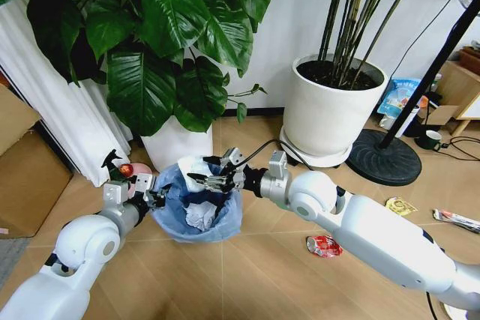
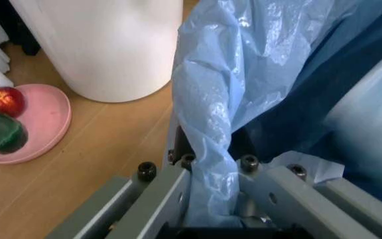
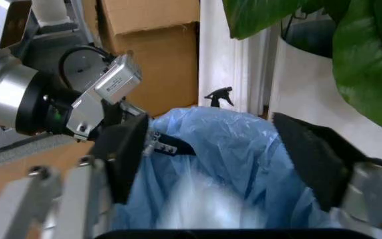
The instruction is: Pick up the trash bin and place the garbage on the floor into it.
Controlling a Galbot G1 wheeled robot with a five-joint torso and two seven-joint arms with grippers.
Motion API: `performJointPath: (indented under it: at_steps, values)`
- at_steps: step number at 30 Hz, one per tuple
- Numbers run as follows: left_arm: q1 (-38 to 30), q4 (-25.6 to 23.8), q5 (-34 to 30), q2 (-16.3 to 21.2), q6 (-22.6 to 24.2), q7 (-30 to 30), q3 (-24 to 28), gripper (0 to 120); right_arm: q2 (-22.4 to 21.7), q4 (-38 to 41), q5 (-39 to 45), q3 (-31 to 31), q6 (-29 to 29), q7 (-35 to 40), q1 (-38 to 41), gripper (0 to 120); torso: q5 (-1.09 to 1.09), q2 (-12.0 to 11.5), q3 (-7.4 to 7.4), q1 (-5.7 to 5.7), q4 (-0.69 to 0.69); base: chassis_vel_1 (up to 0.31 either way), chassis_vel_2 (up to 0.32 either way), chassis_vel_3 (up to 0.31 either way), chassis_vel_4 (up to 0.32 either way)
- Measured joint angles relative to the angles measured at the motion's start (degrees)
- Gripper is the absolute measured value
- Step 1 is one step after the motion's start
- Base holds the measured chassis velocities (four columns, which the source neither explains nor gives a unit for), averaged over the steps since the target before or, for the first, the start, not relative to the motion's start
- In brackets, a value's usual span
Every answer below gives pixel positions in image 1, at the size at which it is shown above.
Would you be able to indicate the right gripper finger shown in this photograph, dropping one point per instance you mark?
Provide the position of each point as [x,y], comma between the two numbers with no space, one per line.
[213,183]
[213,160]

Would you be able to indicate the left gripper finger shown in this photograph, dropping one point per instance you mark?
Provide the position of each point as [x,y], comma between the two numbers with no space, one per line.
[163,190]
[158,202]

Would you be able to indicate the white tissue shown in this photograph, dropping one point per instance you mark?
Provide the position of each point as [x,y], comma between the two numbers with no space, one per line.
[191,170]

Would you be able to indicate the trash bin with blue bag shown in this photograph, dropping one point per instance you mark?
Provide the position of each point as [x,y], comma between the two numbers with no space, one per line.
[210,222]

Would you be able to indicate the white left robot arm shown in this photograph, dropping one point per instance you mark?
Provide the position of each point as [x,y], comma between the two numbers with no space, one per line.
[75,245]

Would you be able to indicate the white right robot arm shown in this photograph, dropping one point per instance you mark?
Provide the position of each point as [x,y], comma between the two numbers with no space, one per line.
[375,230]

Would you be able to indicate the grey floor rug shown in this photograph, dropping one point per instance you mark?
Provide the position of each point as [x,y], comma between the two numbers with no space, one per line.
[11,260]

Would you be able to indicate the pink round object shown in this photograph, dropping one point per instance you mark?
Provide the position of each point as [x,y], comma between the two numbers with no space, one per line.
[141,168]

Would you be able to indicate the tall white square planter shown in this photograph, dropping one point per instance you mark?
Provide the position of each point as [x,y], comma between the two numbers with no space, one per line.
[180,151]

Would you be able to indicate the red round ball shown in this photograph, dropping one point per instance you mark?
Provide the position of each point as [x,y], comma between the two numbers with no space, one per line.
[126,171]

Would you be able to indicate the crumpled white paper ball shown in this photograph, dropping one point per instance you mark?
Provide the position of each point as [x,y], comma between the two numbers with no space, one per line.
[200,217]

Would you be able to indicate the black spray bottle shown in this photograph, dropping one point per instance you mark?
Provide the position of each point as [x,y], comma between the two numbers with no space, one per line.
[111,164]

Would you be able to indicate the white pot saucer tray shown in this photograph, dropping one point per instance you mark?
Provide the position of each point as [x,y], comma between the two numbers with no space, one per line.
[318,159]

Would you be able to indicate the crushed red soda can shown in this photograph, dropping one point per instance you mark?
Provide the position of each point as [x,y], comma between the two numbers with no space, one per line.
[324,246]

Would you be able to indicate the round white plant pot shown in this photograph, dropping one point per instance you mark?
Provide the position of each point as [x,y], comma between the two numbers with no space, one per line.
[330,117]

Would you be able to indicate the large brown cardboard box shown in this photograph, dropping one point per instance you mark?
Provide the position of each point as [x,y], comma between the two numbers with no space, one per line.
[26,177]

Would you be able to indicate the white pleated curtain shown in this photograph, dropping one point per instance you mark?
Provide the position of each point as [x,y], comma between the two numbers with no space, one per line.
[67,110]

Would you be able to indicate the large green leafy plant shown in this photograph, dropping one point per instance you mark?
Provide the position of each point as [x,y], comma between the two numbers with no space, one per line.
[157,35]

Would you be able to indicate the black round fan base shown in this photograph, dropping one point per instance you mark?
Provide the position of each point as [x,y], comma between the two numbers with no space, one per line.
[386,159]

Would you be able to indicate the yellow snack wrapper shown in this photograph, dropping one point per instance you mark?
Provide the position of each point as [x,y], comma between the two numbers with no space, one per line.
[400,206]

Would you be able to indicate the blue snack bag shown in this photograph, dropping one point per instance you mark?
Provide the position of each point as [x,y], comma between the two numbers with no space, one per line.
[399,97]

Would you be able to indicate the dark green mug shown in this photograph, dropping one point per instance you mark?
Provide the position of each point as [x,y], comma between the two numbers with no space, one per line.
[430,140]

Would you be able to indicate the bamboo stalk plant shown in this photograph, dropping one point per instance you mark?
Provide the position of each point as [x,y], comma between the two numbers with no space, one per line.
[356,16]

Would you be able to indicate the small open cardboard box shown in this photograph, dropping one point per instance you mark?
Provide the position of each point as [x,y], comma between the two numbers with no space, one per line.
[440,114]

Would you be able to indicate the red and white wrapper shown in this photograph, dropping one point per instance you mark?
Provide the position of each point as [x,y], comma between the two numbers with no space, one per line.
[457,220]

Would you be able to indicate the black fan pole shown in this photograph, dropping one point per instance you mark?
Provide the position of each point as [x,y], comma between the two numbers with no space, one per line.
[431,69]

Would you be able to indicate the light wooden cabinet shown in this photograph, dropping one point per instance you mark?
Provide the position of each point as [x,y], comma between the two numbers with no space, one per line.
[463,87]

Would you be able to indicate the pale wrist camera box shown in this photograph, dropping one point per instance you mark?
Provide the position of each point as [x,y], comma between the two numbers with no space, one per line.
[144,182]
[233,156]

